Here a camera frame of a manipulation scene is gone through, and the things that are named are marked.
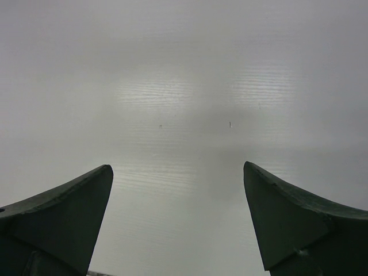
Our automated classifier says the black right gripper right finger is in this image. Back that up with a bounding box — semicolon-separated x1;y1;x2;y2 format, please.
243;162;367;275

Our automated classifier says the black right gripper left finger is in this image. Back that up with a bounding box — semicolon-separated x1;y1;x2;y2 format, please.
1;164;113;275

